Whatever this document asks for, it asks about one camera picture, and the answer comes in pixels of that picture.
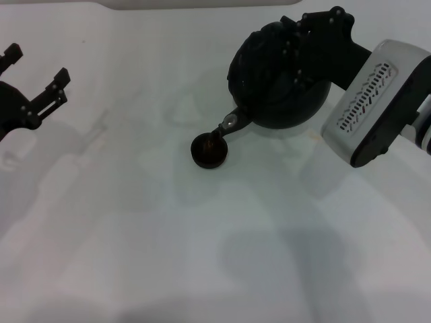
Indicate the right wrist camera housing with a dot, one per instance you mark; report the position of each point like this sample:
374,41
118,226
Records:
370,107

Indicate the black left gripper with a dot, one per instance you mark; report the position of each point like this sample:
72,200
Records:
11,107

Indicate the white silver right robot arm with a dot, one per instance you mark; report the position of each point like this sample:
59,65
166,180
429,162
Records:
424,131

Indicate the small black teacup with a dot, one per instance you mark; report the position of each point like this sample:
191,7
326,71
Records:
208,163

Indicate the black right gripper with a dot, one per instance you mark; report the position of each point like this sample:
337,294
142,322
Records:
336,57

